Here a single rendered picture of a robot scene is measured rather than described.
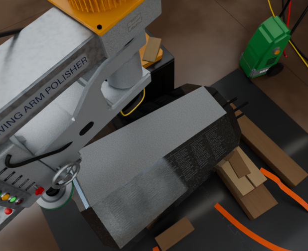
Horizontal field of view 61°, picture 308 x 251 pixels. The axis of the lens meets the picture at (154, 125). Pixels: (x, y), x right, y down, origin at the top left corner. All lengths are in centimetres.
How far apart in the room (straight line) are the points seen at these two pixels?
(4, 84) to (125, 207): 101
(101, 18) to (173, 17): 264
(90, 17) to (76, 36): 8
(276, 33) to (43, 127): 215
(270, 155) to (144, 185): 131
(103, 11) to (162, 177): 103
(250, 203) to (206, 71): 145
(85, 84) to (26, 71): 25
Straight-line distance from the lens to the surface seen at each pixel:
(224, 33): 339
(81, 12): 98
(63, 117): 113
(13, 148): 100
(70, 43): 93
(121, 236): 173
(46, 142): 112
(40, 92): 90
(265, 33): 275
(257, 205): 236
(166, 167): 162
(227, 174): 226
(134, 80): 128
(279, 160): 255
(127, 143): 164
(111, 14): 94
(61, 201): 158
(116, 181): 157
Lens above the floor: 236
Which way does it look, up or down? 64 degrees down
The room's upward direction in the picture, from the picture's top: 9 degrees counter-clockwise
